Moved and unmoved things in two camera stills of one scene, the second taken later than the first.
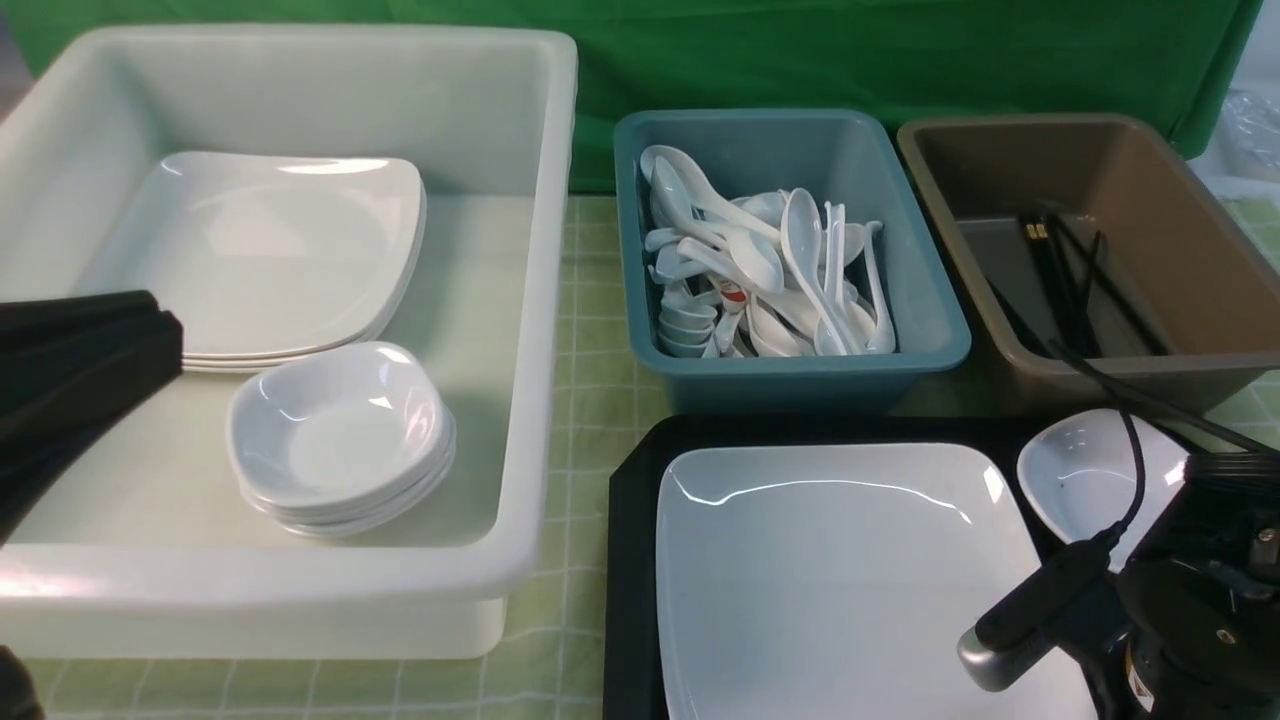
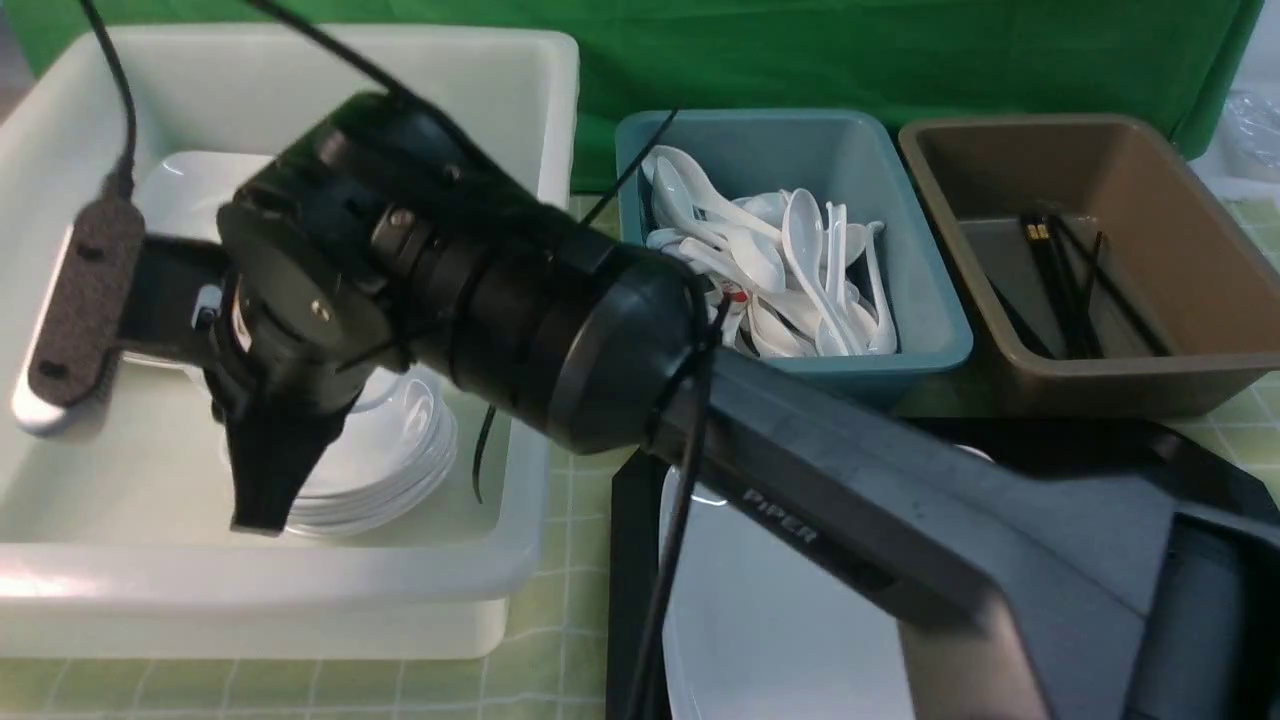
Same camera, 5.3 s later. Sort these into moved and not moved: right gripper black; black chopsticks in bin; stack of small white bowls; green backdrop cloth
Moved: right gripper black
Not moved: black chopsticks in bin; stack of small white bowls; green backdrop cloth
